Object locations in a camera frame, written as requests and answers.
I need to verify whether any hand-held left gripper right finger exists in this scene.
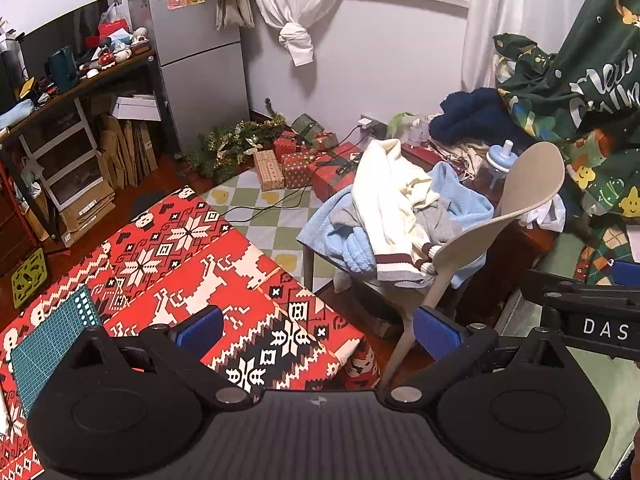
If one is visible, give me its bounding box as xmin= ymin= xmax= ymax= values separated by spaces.
xmin=378 ymin=306 xmax=576 ymax=409

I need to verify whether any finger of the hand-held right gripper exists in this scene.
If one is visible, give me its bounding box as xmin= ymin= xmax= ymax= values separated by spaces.
xmin=521 ymin=269 xmax=640 ymax=306
xmin=612 ymin=259 xmax=640 ymax=287

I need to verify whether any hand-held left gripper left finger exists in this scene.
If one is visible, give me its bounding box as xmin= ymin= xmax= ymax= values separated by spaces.
xmin=65 ymin=305 xmax=254 ymax=409

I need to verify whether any red patterned tablecloth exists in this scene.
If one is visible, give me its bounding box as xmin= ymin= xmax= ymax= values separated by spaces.
xmin=0 ymin=185 xmax=381 ymax=480

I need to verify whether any small white cloth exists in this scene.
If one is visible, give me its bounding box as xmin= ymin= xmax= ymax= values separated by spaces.
xmin=517 ymin=192 xmax=568 ymax=233

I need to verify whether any grey sweatshirt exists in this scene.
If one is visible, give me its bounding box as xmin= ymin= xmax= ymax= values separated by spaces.
xmin=327 ymin=200 xmax=463 ymax=251

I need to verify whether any beige plastic chair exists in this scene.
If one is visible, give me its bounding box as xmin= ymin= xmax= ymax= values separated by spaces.
xmin=300 ymin=141 xmax=566 ymax=386

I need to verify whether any light blue sweater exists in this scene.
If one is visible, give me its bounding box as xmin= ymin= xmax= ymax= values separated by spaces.
xmin=297 ymin=162 xmax=496 ymax=281

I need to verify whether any dark grey sheet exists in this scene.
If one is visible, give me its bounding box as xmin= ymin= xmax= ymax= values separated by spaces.
xmin=130 ymin=187 xmax=181 ymax=221

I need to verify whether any blue white baby bottle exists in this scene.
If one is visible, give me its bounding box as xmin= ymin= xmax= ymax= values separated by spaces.
xmin=486 ymin=140 xmax=518 ymax=188

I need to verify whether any green checked rug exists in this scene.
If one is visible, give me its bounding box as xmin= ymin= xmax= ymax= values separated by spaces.
xmin=202 ymin=170 xmax=341 ymax=281

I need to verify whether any green cutting mat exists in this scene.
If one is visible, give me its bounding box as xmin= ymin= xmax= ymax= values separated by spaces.
xmin=10 ymin=285 xmax=108 ymax=416

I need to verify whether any flattened cardboard pile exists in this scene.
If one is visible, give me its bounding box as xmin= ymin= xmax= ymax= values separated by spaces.
xmin=57 ymin=180 xmax=118 ymax=248

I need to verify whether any green perforated plastic board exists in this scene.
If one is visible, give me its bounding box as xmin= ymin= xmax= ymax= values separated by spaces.
xmin=10 ymin=247 xmax=51 ymax=310

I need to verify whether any green tinsel garland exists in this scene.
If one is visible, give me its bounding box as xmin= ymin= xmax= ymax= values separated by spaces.
xmin=175 ymin=97 xmax=288 ymax=183

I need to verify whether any green printed blanket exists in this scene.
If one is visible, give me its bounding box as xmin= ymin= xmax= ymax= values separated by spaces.
xmin=492 ymin=0 xmax=640 ymax=281

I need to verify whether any pile of wrapped gift boxes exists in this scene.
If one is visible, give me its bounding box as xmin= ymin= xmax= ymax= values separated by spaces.
xmin=252 ymin=114 xmax=371 ymax=201

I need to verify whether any navy fluffy blanket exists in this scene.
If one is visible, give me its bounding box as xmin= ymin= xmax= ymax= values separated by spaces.
xmin=427 ymin=87 xmax=536 ymax=148

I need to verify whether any leaning flattened cardboard stack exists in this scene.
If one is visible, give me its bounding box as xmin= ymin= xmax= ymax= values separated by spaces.
xmin=92 ymin=110 xmax=161 ymax=191

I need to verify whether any green toy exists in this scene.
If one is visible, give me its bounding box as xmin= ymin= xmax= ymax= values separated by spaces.
xmin=385 ymin=112 xmax=421 ymax=138

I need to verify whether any white cardboard box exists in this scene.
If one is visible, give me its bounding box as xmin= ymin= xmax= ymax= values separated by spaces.
xmin=112 ymin=95 xmax=163 ymax=121

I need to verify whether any grey refrigerator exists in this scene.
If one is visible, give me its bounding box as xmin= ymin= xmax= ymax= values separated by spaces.
xmin=122 ymin=0 xmax=251 ymax=156

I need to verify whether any light blue pouch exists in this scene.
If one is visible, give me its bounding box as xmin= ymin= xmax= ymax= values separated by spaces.
xmin=0 ymin=100 xmax=36 ymax=131

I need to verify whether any dark teal jug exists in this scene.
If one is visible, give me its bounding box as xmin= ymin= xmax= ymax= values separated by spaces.
xmin=47 ymin=46 xmax=78 ymax=92

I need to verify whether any white plastic bag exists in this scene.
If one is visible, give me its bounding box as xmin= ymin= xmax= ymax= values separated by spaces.
xmin=97 ymin=2 xmax=133 ymax=41

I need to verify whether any black monitor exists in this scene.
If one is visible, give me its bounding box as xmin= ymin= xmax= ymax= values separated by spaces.
xmin=17 ymin=0 xmax=128 ymax=93

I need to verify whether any tied white curtain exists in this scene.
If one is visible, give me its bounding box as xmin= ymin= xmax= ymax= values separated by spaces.
xmin=247 ymin=0 xmax=353 ymax=67

